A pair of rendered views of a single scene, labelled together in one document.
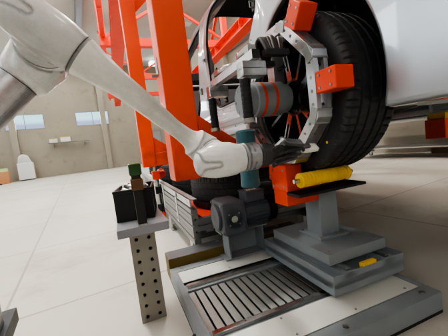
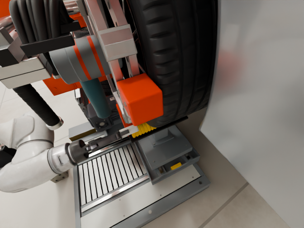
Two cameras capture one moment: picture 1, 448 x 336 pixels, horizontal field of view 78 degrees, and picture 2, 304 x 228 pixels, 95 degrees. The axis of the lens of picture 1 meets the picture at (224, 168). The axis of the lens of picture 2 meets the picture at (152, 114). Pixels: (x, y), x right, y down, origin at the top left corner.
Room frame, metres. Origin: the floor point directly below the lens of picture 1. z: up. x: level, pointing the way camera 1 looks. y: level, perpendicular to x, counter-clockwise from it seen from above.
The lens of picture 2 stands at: (0.64, -0.41, 1.05)
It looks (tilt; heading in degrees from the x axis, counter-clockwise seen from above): 45 degrees down; 1
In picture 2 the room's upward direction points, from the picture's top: 8 degrees counter-clockwise
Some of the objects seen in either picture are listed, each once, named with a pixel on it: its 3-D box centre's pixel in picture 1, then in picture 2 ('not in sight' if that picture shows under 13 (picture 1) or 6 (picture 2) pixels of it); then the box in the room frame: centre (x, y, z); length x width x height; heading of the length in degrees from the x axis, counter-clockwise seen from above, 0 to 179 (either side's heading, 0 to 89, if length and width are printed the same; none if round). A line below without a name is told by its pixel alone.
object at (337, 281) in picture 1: (325, 252); (159, 141); (1.24, -0.42, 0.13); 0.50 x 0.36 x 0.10; 21
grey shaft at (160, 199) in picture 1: (159, 192); not in sight; (2.63, 0.65, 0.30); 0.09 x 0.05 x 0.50; 21
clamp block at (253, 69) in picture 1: (251, 69); (24, 68); (0.95, -0.13, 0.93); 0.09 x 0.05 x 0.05; 111
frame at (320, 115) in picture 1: (278, 99); (108, 54); (1.18, -0.26, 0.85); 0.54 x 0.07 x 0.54; 21
